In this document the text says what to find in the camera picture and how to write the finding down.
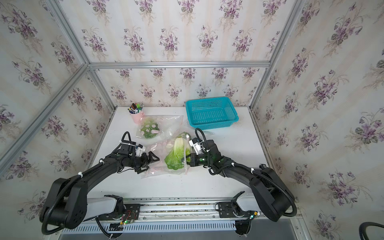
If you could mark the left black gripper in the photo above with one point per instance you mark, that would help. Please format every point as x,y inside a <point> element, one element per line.
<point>144,163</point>

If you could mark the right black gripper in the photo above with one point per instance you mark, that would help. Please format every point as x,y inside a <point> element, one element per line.
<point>193,162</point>

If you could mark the chinese cabbage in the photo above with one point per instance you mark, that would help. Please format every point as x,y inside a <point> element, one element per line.
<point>179,151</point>
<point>149,129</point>

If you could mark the zip-top bag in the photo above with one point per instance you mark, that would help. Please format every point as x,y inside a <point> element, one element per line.
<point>168,125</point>
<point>160,168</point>

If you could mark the teal plastic basket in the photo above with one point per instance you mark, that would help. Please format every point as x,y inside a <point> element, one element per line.
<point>211,113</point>

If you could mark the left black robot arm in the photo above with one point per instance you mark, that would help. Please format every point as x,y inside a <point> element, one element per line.
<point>67,204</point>

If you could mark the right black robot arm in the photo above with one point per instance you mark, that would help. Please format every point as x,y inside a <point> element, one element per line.
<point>271,194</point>

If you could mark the pink pen cup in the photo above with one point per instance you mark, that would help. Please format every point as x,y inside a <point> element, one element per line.
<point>137,117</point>

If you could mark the grey block with black device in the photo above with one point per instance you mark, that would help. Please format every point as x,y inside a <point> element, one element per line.
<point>263,166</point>

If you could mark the black chair edge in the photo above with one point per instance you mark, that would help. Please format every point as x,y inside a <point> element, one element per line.
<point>366,228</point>

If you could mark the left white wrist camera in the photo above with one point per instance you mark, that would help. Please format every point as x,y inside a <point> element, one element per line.
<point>140,149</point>

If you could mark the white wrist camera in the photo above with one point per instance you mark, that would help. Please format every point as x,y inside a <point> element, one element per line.
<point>196,145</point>
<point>140,149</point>

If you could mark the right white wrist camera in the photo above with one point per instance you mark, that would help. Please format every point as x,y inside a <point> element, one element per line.
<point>196,145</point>

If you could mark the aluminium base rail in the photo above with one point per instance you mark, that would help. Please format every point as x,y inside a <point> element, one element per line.
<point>167,209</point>

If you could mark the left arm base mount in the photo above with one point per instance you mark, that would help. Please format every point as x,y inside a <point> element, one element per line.
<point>126,213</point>

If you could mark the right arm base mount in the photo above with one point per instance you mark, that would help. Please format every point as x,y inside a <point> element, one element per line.
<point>242,205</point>

